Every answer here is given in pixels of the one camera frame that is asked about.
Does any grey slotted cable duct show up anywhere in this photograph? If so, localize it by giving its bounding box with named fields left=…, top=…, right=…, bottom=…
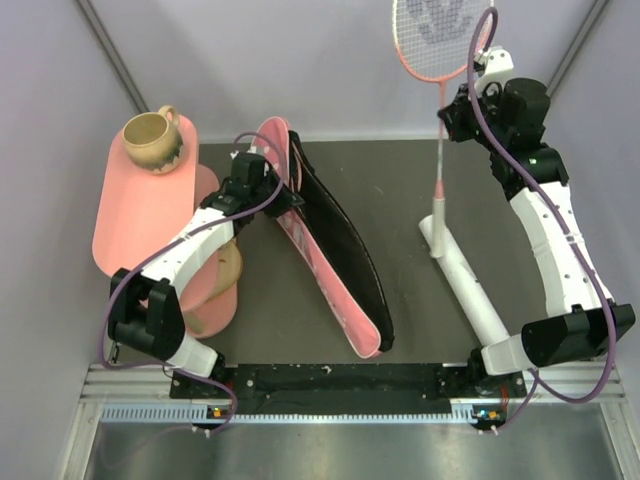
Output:
left=101, top=404, right=232, bottom=424

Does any pink racket bag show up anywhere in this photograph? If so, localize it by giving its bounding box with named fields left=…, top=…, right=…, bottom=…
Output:
left=251, top=116, right=395, bottom=359

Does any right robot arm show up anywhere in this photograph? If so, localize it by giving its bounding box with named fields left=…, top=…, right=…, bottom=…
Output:
left=438, top=78, right=636, bottom=396

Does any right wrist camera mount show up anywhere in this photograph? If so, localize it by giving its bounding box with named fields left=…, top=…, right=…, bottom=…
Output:
left=474, top=46, right=514, bottom=96

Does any beige ceramic mug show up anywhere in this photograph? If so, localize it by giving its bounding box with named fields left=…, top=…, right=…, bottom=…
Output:
left=122, top=105, right=184, bottom=175

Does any round embroidered fan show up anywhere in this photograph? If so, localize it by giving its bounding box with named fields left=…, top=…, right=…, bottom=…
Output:
left=211, top=242, right=243, bottom=298

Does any white shuttlecock tube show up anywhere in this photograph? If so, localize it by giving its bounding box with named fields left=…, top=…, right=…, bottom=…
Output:
left=418, top=215, right=509, bottom=346

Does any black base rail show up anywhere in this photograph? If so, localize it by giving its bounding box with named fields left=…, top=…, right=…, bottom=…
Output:
left=169, top=363, right=531, bottom=416

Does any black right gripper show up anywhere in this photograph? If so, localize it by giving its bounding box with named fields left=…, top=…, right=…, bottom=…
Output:
left=437, top=80, right=507, bottom=154

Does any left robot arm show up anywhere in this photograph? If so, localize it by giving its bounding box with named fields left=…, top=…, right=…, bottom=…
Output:
left=106, top=148, right=304, bottom=397

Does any pink two-tier side table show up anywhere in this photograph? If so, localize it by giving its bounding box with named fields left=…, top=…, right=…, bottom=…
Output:
left=92, top=116, right=238, bottom=339

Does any pink badminton racket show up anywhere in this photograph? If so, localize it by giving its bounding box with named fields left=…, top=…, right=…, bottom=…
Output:
left=391, top=0, right=496, bottom=260

